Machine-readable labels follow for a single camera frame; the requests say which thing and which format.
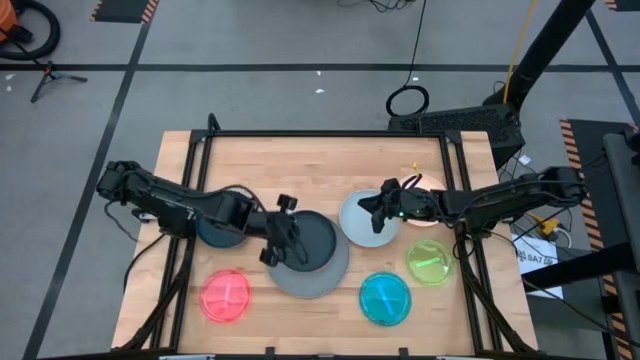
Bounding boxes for yellow cable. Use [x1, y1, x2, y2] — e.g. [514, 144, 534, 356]
[503, 0, 538, 105]

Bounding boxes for orange vacuum body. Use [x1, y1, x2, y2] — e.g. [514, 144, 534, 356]
[0, 0, 19, 42]

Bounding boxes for white paper sign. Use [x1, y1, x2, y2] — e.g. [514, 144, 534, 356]
[512, 233, 564, 300]

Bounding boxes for black diagonal stand pole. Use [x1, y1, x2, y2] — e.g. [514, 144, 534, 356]
[499, 0, 597, 110]

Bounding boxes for black hazard-striped floor mat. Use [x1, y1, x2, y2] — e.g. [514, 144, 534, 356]
[91, 0, 160, 25]

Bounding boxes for green translucent plastic plate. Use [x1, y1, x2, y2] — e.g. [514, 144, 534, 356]
[405, 238, 454, 287]

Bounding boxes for yellow plug connector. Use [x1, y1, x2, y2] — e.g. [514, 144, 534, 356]
[529, 212, 561, 236]

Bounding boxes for red translucent plastic plate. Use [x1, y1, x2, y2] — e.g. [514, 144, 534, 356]
[198, 268, 252, 324]

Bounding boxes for dark teal plastic plate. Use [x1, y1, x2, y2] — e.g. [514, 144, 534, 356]
[196, 217, 249, 250]

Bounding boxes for grey cart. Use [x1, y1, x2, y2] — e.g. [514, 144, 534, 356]
[602, 130, 640, 360]

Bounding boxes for black aluminium table frame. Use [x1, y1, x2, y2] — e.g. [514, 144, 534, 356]
[112, 113, 539, 359]

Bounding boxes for black diagonal beam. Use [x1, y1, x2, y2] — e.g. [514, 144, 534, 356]
[522, 242, 640, 295]

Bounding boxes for large grey plastic plate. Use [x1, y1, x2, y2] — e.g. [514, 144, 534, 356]
[267, 222, 351, 300]

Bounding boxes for light blue-grey plastic plate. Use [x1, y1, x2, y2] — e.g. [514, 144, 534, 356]
[338, 188, 401, 249]

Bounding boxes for black tripod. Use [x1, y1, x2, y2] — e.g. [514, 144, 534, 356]
[30, 62, 89, 104]

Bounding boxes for cyan translucent plastic plate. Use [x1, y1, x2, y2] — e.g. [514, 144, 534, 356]
[358, 271, 413, 328]

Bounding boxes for black coiled floor cable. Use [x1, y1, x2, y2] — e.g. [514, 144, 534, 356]
[384, 0, 431, 119]

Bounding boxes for black vacuum hose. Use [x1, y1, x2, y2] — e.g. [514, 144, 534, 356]
[0, 0, 62, 62]

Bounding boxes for long hazard-striped floor mat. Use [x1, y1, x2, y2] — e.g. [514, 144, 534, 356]
[559, 118, 640, 360]

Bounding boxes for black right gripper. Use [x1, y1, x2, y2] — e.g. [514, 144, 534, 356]
[357, 178, 444, 235]

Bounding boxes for salmon pink plastic plate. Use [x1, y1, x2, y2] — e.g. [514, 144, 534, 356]
[398, 173, 447, 229]

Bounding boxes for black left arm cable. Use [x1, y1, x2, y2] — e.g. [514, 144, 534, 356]
[123, 232, 169, 292]

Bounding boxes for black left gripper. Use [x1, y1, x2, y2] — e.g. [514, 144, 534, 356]
[248, 193, 301, 267]

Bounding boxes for dark charcoal plastic plate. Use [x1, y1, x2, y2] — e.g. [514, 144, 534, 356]
[282, 209, 338, 274]

